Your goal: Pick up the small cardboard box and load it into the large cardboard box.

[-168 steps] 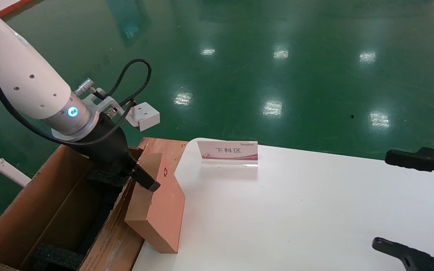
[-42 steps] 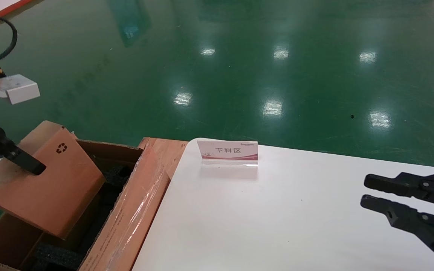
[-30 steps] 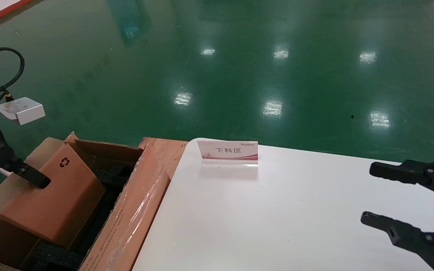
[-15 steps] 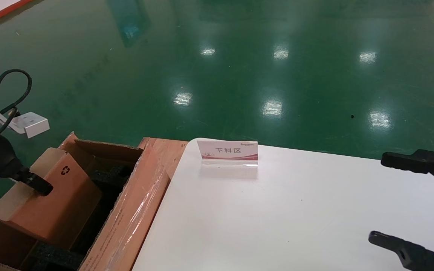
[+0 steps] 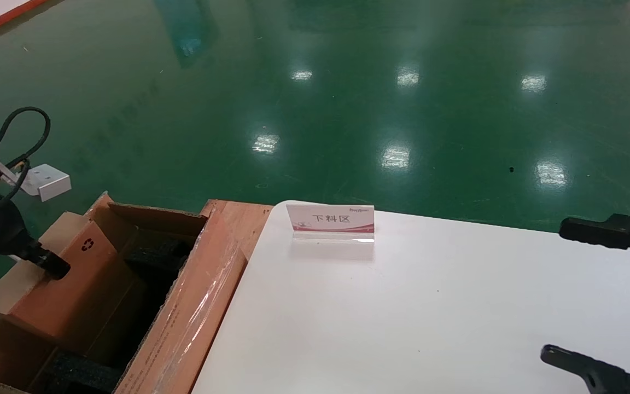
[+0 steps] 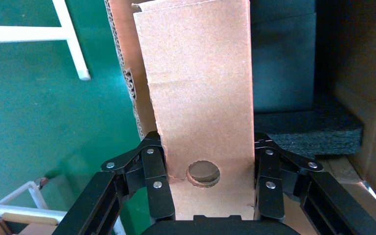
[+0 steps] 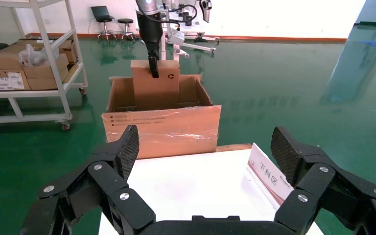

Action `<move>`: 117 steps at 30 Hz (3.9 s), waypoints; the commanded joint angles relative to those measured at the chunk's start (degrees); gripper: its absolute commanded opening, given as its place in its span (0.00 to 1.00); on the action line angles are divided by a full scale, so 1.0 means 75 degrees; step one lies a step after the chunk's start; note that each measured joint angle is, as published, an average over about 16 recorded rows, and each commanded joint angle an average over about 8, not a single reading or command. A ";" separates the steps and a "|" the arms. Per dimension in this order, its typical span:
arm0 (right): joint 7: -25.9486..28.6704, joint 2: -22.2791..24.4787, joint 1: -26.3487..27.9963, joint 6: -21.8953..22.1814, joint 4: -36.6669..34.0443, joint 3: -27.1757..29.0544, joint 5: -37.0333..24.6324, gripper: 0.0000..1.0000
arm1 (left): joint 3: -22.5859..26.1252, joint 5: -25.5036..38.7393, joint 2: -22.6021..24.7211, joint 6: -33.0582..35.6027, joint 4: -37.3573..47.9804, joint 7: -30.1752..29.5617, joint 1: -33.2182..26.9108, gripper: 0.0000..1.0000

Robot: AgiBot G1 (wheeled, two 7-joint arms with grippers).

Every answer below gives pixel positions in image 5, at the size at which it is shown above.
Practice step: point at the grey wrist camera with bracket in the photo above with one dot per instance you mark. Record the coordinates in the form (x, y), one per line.
(47, 180)

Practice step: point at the large cardboard box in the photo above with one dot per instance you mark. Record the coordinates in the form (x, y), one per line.
(194, 317)

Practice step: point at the small cardboard box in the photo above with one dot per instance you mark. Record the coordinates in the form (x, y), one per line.
(74, 284)

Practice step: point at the black foam insert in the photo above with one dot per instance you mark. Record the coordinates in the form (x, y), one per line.
(156, 257)
(85, 375)

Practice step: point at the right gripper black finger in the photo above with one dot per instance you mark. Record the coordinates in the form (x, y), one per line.
(594, 375)
(610, 232)

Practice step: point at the acrylic sign with Chinese text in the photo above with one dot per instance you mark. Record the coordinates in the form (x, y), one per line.
(331, 219)

